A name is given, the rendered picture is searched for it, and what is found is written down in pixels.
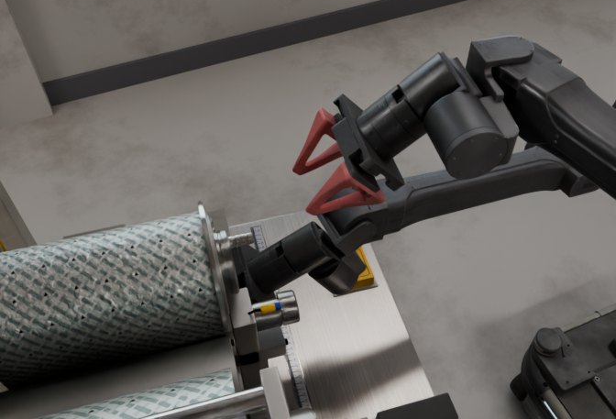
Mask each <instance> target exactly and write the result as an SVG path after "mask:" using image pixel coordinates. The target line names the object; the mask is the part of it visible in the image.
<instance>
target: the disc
mask: <svg viewBox="0 0 616 419"><path fill-rule="evenodd" d="M198 202H199V203H198V207H199V212H200V217H201V221H202V226H203V233H204V238H205V243H206V247H207V252H208V256H209V260H210V265H211V270H212V273H213V278H214V286H215V290H216V295H217V300H218V303H219V308H220V313H221V316H222V321H223V326H224V329H225V330H228V323H227V319H226V311H225V307H224V302H223V297H222V293H221V289H220V284H219V280H218V275H217V271H216V266H215V258H214V254H213V250H212V245H211V240H210V237H209V232H208V227H207V224H206V219H205V214H204V207H203V202H201V201H198Z"/></svg>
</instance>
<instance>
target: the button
mask: <svg viewBox="0 0 616 419"><path fill-rule="evenodd" d="M356 252H357V253H358V255H359V256H360V258H361V259H362V261H364V264H365V265H366V269H365V271H364V272H362V273H361V274H360V275H359V276H358V280H357V283H356V285H355V286H354V287H353V288H352V289H355V288H358V287H362V286H366V285H370V284H372V283H373V282H374V275H373V272H372V270H371V267H370V266H369V262H368V260H367V257H366V255H365V252H364V250H363V248H362V247H360V248H358V249H357V250H356Z"/></svg>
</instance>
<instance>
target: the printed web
mask: <svg viewBox="0 0 616 419"><path fill-rule="evenodd" d="M224 336H225V332H224V328H223V323H222V319H221V315H220V311H219V306H218V302H217V298H216V293H215V286H214V281H213V276H212V272H211V268H210V263H209V259H208V254H207V250H206V245H205V241H204V232H203V228H202V223H201V218H200V214H199V211H197V212H192V213H189V214H184V215H176V216H171V217H167V218H162V219H158V220H153V221H149V222H145V223H140V224H135V225H132V226H123V227H119V228H115V229H110V230H105V231H101V232H97V233H92V234H88V235H83V236H78V237H71V238H66V239H62V240H58V241H53V242H49V243H44V244H40V245H36V246H31V247H26V248H19V249H14V250H9V251H6V252H1V253H0V382H2V383H3V384H4V385H5V386H6V387H7V388H8V389H9V390H13V389H16V388H20V387H24V386H28V385H31V384H36V383H40V382H43V381H47V380H54V379H57V378H61V377H65V376H69V375H72V374H76V373H80V372H84V371H87V370H91V369H98V368H101V367H105V366H109V365H113V364H116V363H120V362H124V361H128V360H131V359H135V358H142V357H145V356H150V355H154V354H158V353H161V352H165V351H169V350H173V349H176V348H180V347H187V346H190V345H194V344H198V343H202V342H205V341H209V340H213V339H217V338H220V337H224ZM234 392H236V389H235V384H234V381H233V376H232V372H231V369H224V370H220V371H217V372H213V373H209V374H205V375H202V376H198V377H194V378H191V379H188V380H181V381H177V382H173V383H170V384H166V385H162V386H159V387H156V388H152V389H148V390H144V391H138V392H134V393H131V394H128V395H124V396H120V397H116V398H113V399H109V400H105V401H101V402H96V403H92V404H88V405H84V406H81V407H77V408H73V409H70V410H67V411H63V412H59V413H53V414H49V415H45V416H41V417H39V418H35V419H137V418H140V417H143V416H147V415H151V414H154V413H160V412H164V411H168V410H171V409H174V408H178V407H182V406H185V405H188V404H192V403H196V402H202V401H205V400H209V399H213V398H216V397H219V396H223V395H227V394H230V393H234Z"/></svg>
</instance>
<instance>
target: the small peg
mask: <svg viewBox="0 0 616 419"><path fill-rule="evenodd" d="M228 238H229V242H230V247H231V248H234V247H240V246H245V245H247V244H249V245H250V244H253V243H254V239H253V236H252V233H251V232H247V233H246V234H244V233H243V234H240V235H234V236H233V237H232V236H231V237H228Z"/></svg>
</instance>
